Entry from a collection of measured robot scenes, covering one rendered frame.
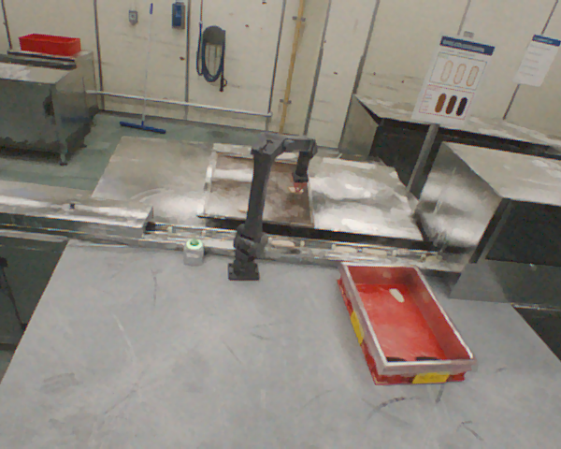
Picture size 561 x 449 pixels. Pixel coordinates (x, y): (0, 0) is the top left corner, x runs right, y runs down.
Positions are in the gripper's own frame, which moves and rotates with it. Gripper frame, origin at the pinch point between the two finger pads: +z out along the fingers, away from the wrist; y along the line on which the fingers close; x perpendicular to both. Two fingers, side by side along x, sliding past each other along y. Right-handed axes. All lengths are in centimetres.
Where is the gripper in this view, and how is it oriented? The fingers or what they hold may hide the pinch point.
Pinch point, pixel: (296, 188)
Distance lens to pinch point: 177.6
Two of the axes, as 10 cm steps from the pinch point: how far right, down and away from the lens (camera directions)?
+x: -9.8, -0.4, -2.0
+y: -1.2, -6.8, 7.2
